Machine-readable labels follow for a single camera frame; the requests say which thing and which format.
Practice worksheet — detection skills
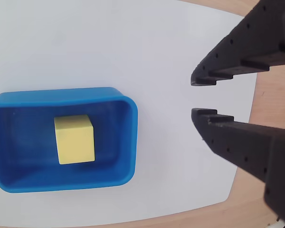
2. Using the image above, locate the blue rectangular bin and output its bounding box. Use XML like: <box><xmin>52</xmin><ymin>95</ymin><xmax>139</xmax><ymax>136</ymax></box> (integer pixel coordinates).
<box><xmin>0</xmin><ymin>86</ymin><xmax>138</xmax><ymax>193</ymax></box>

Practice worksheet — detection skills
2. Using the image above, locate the yellow cube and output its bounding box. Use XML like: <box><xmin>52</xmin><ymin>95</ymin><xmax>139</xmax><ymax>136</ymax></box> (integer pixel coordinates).
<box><xmin>54</xmin><ymin>114</ymin><xmax>96</xmax><ymax>165</ymax></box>

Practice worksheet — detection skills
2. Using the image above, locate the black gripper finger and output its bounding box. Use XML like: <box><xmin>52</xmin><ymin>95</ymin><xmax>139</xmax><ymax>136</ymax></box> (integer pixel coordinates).
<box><xmin>191</xmin><ymin>108</ymin><xmax>285</xmax><ymax>228</ymax></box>
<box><xmin>190</xmin><ymin>0</ymin><xmax>285</xmax><ymax>86</ymax></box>

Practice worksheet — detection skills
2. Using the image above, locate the white rectangular board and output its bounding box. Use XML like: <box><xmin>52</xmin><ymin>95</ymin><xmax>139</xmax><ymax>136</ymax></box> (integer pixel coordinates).
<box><xmin>0</xmin><ymin>0</ymin><xmax>257</xmax><ymax>228</ymax></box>

